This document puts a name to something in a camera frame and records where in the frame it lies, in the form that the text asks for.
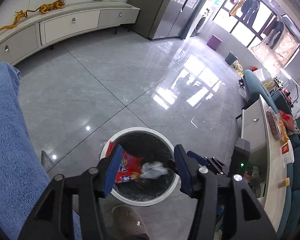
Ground white TV cabinet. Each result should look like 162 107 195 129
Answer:
0 1 140 66

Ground teal sofa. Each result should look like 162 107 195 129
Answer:
243 69 300 239

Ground white round trash bin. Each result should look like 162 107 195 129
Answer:
100 127 179 206

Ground blue towel mat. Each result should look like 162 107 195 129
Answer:
0 62 82 239

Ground white plastic bag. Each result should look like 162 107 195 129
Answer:
140 161 168 179

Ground white coffee table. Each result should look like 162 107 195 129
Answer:
241 95 291 233

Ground hanging dark clothes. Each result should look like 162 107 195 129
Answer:
241 0 260 27

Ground brown slipper foot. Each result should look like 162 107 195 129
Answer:
111 205 150 240

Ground golden tiger figurine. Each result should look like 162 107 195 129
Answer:
39 0 66 14

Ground red snack wrapper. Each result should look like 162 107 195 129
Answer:
105 142 143 184

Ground white washing machine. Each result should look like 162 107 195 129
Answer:
195 8 210 33

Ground teal bin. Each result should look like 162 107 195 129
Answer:
225 51 238 65

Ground golden dragon figurine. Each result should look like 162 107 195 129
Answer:
0 9 41 45

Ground purple storage box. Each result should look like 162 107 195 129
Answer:
207 35 222 50

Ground grey refrigerator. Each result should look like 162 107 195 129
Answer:
128 0 200 40

